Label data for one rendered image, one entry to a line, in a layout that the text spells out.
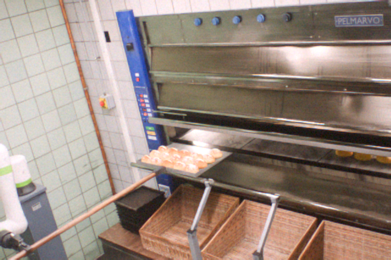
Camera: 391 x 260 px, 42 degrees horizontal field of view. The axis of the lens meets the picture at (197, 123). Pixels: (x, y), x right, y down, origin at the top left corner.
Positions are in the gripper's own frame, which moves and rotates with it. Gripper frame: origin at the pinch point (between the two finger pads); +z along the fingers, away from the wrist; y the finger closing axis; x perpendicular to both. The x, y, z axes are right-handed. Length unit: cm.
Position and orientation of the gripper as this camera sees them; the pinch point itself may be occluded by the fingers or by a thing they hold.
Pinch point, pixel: (27, 250)
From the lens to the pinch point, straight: 287.5
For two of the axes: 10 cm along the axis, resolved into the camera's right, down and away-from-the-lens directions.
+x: -6.6, 3.7, -6.5
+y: 1.8, 9.2, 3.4
